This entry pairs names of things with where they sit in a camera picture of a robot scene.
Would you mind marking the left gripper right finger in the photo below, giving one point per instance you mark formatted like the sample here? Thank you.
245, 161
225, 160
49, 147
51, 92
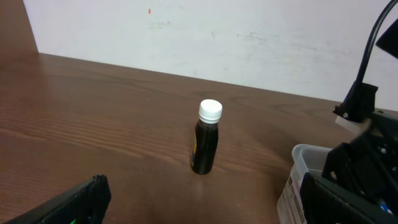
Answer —
324, 202

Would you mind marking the clear plastic container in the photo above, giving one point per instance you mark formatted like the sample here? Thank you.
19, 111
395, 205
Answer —
307, 159

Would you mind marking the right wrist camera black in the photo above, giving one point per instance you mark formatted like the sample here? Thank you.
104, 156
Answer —
358, 104

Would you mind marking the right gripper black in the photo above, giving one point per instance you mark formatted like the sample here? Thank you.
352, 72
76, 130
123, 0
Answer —
367, 166

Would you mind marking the dark bottle white cap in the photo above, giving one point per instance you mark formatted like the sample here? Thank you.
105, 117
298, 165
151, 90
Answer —
205, 141

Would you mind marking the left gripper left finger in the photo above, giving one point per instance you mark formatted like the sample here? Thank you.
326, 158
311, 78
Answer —
85, 203

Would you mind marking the blue fever patch packet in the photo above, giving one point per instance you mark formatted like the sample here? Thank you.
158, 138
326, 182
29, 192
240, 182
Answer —
383, 206

